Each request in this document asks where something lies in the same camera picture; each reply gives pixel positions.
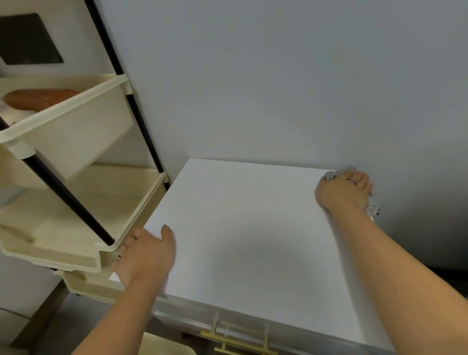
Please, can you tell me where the person's right hand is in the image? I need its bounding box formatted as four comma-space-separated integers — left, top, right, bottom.
315, 170, 374, 213

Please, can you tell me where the person's left hand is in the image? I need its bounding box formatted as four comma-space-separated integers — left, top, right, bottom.
111, 225, 177, 288

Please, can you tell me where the grey cleaning cloth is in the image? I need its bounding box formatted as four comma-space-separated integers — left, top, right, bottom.
324, 166, 381, 217

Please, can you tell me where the person's left forearm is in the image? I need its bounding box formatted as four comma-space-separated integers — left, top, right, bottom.
71, 270, 171, 355

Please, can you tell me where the person's right forearm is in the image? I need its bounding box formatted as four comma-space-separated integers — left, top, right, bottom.
325, 205, 468, 355

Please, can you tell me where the white cabinet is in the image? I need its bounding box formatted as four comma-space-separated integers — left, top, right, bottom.
109, 158, 400, 355

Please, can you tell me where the cream plastic cart tray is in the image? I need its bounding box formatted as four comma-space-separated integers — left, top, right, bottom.
0, 163, 168, 274
0, 74, 135, 182
54, 252, 169, 305

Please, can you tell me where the black cart pole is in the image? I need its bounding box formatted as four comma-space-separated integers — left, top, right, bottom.
84, 0, 171, 192
0, 116, 116, 247

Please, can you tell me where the cream plastic bin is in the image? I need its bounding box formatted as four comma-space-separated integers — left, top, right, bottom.
140, 332, 196, 355

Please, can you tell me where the brown loaf-shaped packet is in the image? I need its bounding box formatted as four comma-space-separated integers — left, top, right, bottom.
3, 89, 79, 112

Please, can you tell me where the gold drawer handle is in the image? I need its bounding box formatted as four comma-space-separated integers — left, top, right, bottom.
200, 321, 279, 355

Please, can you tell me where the black wall panel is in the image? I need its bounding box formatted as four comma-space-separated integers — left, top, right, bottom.
0, 13, 65, 66

